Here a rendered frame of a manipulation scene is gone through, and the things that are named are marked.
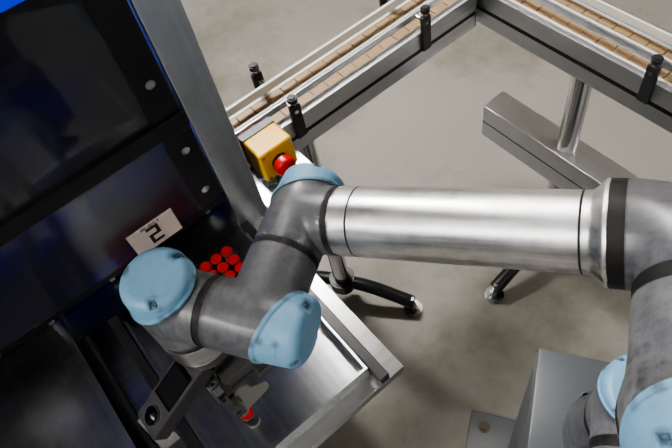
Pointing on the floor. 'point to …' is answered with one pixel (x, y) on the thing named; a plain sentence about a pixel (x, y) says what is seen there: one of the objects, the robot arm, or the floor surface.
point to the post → (185, 70)
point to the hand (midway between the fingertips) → (232, 403)
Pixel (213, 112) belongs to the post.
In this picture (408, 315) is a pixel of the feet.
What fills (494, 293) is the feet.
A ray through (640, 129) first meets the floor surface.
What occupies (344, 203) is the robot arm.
